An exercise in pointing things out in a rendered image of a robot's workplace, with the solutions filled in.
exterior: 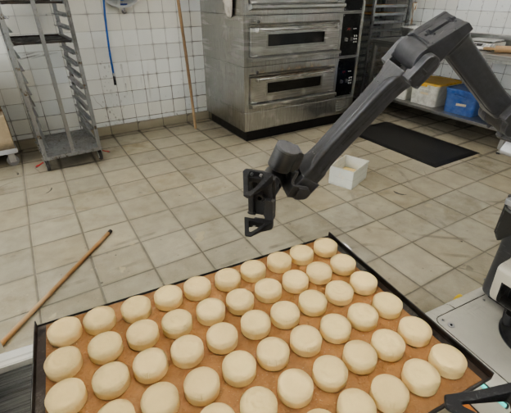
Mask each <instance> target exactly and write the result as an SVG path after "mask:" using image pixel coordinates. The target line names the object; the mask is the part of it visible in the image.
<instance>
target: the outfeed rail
mask: <svg viewBox="0 0 511 413"><path fill-rule="evenodd" d="M32 362H33V344H30V345H28V346H24V347H20V348H17V349H15V350H12V351H9V352H4V353H2V354H0V397H1V396H2V395H5V394H8V393H12V392H15V391H16V390H19V389H22V388H26V387H29V386H30V385H31V380H32Z"/></svg>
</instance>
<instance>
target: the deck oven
mask: <svg viewBox="0 0 511 413"><path fill-rule="evenodd" d="M365 4H366V0H233V14H232V17H231V18H229V17H228V16H227V15H226V13H225V10H224V2H223V0H200V8H201V32H202V44H203V57H204V68H205V81H206V105H207V111H209V112H211V113H212V120H213V121H214V122H216V123H217V124H219V125H221V126H223V127H224V128H225V129H227V130H229V131H231V132H232V133H234V134H236V135H237V136H238V137H240V138H242V139H244V140H245V141H251V140H255V139H259V138H266V137H270V136H274V135H278V134H285V133H290V132H293V131H297V130H302V129H308V128H313V127H317V126H321V125H328V124H332V123H335V122H336V121H337V120H338V119H339V118H340V117H341V115H342V114H343V113H344V112H345V111H346V110H347V108H348V107H349V106H350V105H351V104H352V102H353V94H354V89H355V79H356V73H357V67H358V62H359V53H360V41H361V34H362V29H363V23H364V10H365Z"/></svg>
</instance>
